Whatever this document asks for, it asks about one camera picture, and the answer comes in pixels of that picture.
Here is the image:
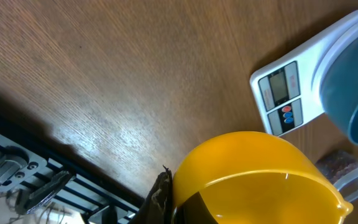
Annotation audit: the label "aluminium frame rail base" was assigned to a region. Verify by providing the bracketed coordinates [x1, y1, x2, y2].
[0, 116, 143, 223]

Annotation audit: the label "white digital kitchen scale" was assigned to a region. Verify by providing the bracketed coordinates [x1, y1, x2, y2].
[250, 10, 358, 136]

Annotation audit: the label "red beans in container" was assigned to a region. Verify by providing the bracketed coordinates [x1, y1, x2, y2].
[315, 150, 358, 184]

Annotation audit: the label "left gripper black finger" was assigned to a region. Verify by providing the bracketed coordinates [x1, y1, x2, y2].
[129, 166, 173, 224]

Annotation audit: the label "clear plastic container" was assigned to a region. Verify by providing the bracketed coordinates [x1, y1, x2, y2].
[314, 149, 358, 203]

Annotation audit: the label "yellow measuring scoop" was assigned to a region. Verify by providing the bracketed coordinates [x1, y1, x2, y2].
[172, 131, 353, 224]

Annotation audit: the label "teal plastic bowl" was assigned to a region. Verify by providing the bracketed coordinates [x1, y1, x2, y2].
[320, 38, 358, 145]

